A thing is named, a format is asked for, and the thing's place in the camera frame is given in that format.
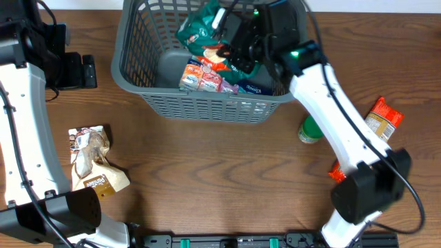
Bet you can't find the red snack packet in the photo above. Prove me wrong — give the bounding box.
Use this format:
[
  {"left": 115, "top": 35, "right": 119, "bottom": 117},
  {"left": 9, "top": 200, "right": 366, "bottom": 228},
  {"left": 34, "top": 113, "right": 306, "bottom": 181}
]
[{"left": 328, "top": 161, "right": 346, "bottom": 183}]

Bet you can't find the grey plastic slotted basket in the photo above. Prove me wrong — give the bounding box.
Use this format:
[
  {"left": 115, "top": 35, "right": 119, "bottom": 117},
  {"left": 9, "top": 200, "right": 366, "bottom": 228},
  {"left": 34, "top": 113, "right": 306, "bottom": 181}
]
[{"left": 111, "top": 0, "right": 294, "bottom": 123}]

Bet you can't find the orange snack packet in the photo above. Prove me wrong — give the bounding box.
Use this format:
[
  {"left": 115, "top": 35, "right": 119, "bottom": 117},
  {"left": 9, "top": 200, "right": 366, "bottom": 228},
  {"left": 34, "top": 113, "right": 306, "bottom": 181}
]
[{"left": 365, "top": 97, "right": 404, "bottom": 143}]

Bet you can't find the green Nescafe coffee bag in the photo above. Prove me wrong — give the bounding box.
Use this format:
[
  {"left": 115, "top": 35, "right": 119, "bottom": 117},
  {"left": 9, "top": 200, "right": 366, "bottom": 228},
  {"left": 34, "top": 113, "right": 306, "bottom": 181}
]
[{"left": 176, "top": 0, "right": 261, "bottom": 84}]

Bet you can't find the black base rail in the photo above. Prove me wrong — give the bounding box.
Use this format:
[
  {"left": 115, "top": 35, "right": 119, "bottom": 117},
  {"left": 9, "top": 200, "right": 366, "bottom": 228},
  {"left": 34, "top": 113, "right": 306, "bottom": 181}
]
[{"left": 136, "top": 232, "right": 399, "bottom": 248}]

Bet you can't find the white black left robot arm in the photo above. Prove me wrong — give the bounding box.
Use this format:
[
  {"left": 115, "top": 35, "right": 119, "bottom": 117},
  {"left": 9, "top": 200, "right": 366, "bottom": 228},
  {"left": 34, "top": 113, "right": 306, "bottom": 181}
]
[{"left": 1, "top": 0, "right": 136, "bottom": 247}]

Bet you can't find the white brown bread bag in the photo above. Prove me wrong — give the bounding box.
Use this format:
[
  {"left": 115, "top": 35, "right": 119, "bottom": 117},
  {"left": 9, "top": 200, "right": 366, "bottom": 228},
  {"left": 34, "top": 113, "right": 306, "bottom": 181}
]
[{"left": 68, "top": 125, "right": 130, "bottom": 199}]

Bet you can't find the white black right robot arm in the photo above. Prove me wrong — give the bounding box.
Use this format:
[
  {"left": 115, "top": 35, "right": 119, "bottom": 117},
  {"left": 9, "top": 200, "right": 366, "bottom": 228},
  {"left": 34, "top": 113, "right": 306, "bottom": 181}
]
[{"left": 212, "top": 1, "right": 412, "bottom": 247}]

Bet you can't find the green lidded small jar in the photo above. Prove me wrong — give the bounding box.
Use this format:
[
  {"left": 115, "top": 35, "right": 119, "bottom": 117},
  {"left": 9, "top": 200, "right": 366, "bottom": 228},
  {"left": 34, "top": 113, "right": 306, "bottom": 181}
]
[{"left": 298, "top": 116, "right": 324, "bottom": 144}]

